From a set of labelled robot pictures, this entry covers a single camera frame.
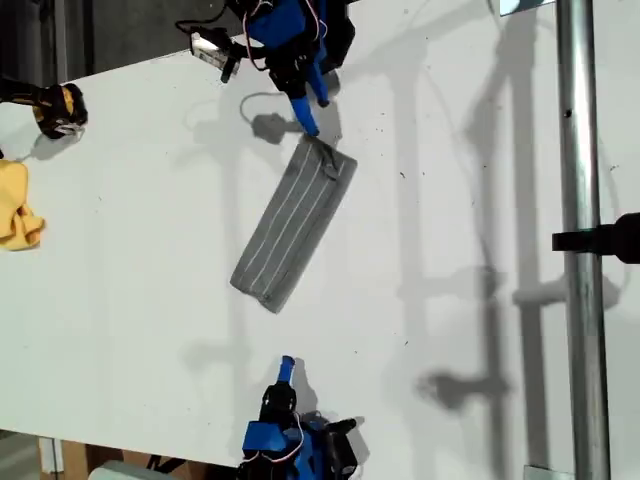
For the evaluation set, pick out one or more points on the grey white-striped towel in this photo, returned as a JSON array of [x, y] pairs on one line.
[[295, 225]]

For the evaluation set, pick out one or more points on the white container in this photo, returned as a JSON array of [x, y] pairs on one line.
[[115, 472]]

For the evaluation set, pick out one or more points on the brown cardboard box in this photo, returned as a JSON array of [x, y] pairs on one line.
[[75, 457]]

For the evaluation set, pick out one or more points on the white table leg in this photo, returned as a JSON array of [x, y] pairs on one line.
[[50, 455]]

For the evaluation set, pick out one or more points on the black yellow hand tool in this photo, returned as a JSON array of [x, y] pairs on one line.
[[55, 107]]

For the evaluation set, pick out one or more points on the yellow cloth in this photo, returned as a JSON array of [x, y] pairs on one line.
[[15, 200]]

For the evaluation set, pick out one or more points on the black clamp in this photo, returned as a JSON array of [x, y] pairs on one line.
[[600, 240]]

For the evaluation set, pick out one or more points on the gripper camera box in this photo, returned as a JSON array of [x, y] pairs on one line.
[[210, 47], [342, 450]]

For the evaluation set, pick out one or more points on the shiny metal bracket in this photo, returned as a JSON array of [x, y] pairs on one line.
[[510, 6]]

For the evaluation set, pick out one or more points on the steel post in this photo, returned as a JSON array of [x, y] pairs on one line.
[[580, 150]]

